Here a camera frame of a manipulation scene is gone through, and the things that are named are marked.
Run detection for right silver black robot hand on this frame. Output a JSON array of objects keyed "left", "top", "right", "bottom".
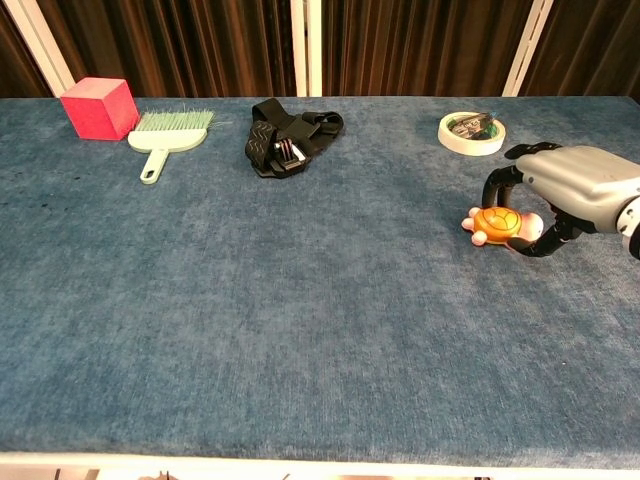
[{"left": 481, "top": 142, "right": 640, "bottom": 259}]

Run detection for orange pink turtle toy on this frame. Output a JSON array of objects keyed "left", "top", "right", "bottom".
[{"left": 460, "top": 205, "right": 545, "bottom": 247}]

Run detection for mint green hand brush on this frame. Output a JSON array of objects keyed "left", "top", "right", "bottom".
[{"left": 127, "top": 103, "right": 217, "bottom": 187}]

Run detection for white masking tape roll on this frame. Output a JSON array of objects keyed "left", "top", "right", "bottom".
[{"left": 437, "top": 111, "right": 507, "bottom": 158}]

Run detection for small items inside tape roll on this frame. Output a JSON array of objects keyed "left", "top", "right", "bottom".
[{"left": 448, "top": 111, "right": 502, "bottom": 138}]

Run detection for blue felt table cloth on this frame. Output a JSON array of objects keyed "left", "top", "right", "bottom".
[{"left": 0, "top": 95, "right": 640, "bottom": 471}]

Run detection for dark brown curtain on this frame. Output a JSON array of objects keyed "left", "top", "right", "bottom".
[{"left": 0, "top": 0, "right": 640, "bottom": 99}]

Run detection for red foam cube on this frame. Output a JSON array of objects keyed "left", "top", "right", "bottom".
[{"left": 60, "top": 76, "right": 141, "bottom": 142}]

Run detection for white frame post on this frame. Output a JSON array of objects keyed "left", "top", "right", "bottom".
[
  {"left": 4, "top": 0, "right": 78, "bottom": 97},
  {"left": 501, "top": 0, "right": 555, "bottom": 98},
  {"left": 289, "top": 0, "right": 324, "bottom": 98}
]

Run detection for black camera head strap mount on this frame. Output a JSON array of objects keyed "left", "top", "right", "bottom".
[{"left": 243, "top": 97, "right": 346, "bottom": 180}]

